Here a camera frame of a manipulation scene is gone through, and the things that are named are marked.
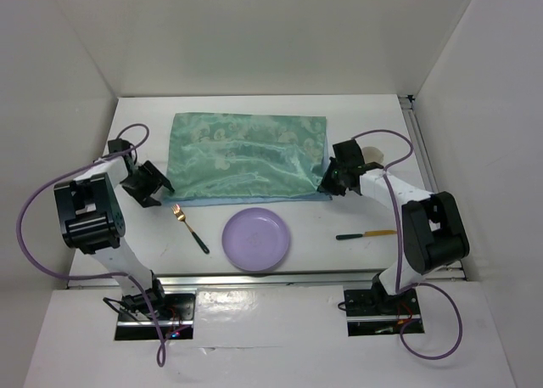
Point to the gold knife green handle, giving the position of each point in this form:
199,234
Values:
367,234

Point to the light blue mug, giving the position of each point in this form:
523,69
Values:
372,155

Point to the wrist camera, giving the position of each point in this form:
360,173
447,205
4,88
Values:
348,154
118,145

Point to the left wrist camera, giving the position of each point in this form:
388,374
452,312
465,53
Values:
118,145

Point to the purple plate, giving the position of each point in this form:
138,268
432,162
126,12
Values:
255,240

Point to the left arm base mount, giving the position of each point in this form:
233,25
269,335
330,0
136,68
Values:
175,319

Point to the gold fork green handle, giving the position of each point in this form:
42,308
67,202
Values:
181,217

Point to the aluminium frame rail front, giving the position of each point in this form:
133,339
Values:
453,272

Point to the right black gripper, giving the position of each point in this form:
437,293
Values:
326,185

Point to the teal satin placemat cloth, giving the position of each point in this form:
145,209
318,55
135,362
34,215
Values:
227,159

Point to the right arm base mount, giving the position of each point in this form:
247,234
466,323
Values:
367,317

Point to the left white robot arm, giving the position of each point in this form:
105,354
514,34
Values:
91,221

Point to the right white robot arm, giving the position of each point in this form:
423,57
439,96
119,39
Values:
401,198

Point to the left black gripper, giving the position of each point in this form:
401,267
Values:
156,179

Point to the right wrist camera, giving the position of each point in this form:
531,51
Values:
348,154

